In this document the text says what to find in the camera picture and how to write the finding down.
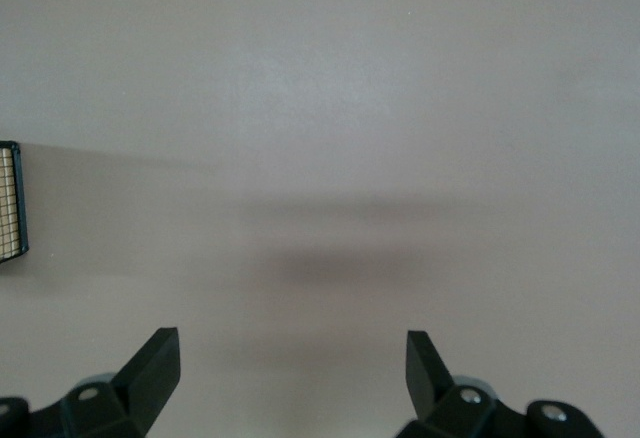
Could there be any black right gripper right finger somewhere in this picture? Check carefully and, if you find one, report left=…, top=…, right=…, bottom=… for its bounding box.
left=397, top=329, right=606, bottom=438

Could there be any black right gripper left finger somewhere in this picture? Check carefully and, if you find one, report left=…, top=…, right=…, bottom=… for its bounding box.
left=0, top=326, right=181, bottom=438

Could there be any black wire mesh basket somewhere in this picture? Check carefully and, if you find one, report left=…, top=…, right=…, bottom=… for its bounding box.
left=0, top=140, right=30, bottom=265

